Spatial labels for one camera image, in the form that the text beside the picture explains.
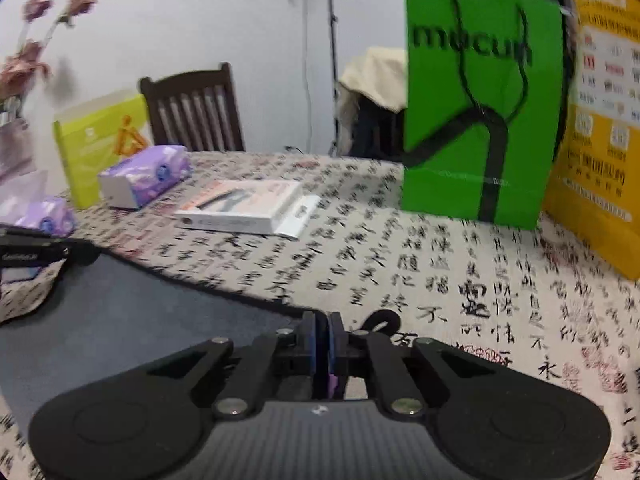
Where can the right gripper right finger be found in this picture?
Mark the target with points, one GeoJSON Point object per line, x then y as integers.
{"type": "Point", "coordinates": [488, 420]}

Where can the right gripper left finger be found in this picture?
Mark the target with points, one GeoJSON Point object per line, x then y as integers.
{"type": "Point", "coordinates": [151, 420]}

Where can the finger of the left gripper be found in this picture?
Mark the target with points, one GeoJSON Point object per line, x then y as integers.
{"type": "Point", "coordinates": [22, 250]}

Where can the purple and grey towel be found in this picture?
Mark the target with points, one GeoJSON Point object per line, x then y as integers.
{"type": "Point", "coordinates": [109, 317]}

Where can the front tissue pack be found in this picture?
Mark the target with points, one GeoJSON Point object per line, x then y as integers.
{"type": "Point", "coordinates": [25, 203]}

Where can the tissue pack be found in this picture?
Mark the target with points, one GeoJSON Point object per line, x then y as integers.
{"type": "Point", "coordinates": [25, 203]}
{"type": "Point", "coordinates": [141, 178]}

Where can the pink textured vase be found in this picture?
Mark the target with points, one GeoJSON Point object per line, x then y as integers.
{"type": "Point", "coordinates": [17, 153]}

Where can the yellow-green carton box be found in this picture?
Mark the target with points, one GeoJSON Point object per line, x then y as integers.
{"type": "Point", "coordinates": [96, 135]}

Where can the rear tissue pack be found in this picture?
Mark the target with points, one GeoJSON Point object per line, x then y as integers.
{"type": "Point", "coordinates": [141, 178]}

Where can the dried pink roses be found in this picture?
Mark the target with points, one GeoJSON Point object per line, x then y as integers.
{"type": "Point", "coordinates": [19, 69]}

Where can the dark wooden slatted chair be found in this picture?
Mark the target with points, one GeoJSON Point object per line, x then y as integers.
{"type": "Point", "coordinates": [195, 109]}

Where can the yellow paper bag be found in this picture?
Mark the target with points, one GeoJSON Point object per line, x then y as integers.
{"type": "Point", "coordinates": [593, 189]}

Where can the flat white product box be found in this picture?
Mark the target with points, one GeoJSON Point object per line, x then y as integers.
{"type": "Point", "coordinates": [261, 207]}

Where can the studio light on stand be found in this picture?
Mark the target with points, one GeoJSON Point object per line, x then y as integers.
{"type": "Point", "coordinates": [318, 65]}

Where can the dark chair under cloth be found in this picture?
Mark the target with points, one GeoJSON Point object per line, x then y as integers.
{"type": "Point", "coordinates": [376, 133]}

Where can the green paper shopping bag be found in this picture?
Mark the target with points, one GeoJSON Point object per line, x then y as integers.
{"type": "Point", "coordinates": [485, 91]}

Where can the cream cloth on chair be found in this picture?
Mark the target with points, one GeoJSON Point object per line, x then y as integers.
{"type": "Point", "coordinates": [380, 74]}

